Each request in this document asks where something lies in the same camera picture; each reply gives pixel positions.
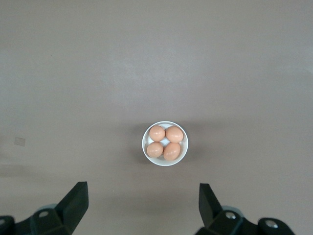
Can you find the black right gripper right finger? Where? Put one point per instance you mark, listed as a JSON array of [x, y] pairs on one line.
[[212, 215]]

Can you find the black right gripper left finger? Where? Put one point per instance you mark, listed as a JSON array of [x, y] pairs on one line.
[[71, 210]]

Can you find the white round bowl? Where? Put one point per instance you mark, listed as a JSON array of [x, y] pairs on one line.
[[165, 163]]

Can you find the brown egg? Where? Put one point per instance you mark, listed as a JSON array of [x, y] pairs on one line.
[[157, 133], [174, 134], [154, 149], [172, 151]]

